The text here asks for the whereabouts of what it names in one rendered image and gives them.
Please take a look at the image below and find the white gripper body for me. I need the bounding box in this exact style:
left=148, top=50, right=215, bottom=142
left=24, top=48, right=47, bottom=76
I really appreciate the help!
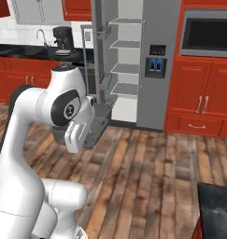
left=64, top=120, right=89, bottom=154

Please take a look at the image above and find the white fridge shelf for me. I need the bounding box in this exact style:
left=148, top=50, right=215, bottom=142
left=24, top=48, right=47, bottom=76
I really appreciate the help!
left=109, top=39, right=141, bottom=50
left=107, top=17, right=143, bottom=26
left=109, top=81, right=139, bottom=97
left=109, top=62, right=140, bottom=76

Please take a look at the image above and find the grey open fridge door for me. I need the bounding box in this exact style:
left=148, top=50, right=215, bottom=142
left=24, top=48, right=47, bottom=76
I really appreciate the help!
left=50, top=0, right=120, bottom=149

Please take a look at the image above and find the grey fridge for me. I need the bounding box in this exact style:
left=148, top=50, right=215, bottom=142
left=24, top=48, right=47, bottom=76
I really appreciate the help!
left=110, top=0, right=183, bottom=132

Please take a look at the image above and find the low red cupboard run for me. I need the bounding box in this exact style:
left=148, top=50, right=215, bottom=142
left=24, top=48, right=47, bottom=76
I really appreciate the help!
left=0, top=57, right=62, bottom=104

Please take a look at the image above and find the black coffee machine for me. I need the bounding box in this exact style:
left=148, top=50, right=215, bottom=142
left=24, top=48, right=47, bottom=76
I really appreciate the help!
left=51, top=25, right=77, bottom=57

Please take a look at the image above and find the silver sink tap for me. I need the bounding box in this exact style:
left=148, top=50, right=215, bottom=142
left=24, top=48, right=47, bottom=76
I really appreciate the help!
left=35, top=28, right=50, bottom=49

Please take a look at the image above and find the tall red cupboard run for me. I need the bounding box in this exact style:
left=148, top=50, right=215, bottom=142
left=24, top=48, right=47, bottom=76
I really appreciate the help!
left=163, top=0, right=227, bottom=140

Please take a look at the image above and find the red island cupboard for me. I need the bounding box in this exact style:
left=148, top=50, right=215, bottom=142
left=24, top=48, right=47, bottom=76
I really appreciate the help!
left=191, top=217, right=204, bottom=239

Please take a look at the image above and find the grey built-in oven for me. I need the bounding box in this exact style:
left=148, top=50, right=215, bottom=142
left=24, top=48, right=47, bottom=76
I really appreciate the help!
left=178, top=8, right=227, bottom=59

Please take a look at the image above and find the red wall cupboard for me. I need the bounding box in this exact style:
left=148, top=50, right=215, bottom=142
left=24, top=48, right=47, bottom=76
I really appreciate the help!
left=61, top=0, right=92, bottom=22
left=0, top=0, right=12, bottom=20

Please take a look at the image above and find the grey wall cupboard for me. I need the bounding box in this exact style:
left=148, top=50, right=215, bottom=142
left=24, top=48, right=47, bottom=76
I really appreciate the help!
left=10, top=0, right=64, bottom=26

